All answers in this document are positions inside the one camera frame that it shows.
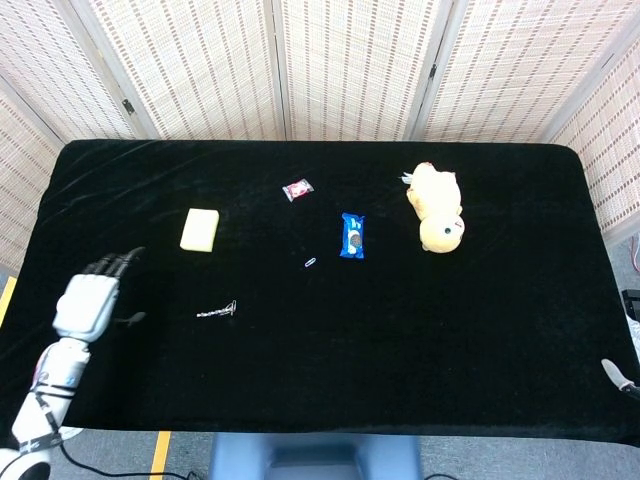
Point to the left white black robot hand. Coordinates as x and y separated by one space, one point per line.
85 305

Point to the silver bead chain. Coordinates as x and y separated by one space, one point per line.
212 314

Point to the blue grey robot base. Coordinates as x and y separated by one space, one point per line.
315 455

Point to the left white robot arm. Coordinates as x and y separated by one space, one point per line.
45 390

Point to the yellow green sponge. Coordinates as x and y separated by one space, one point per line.
197 227

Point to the metal screen hinge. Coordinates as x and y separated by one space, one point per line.
128 105
434 70

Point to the red white candy packet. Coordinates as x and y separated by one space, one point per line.
298 190

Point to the blue cookie packet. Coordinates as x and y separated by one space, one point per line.
353 237

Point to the black velvet tablecloth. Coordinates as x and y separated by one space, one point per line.
400 325

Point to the woven folding screen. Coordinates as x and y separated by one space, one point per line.
350 75

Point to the yellow plush duck toy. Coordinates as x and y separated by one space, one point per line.
437 210

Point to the black box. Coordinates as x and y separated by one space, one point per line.
632 301

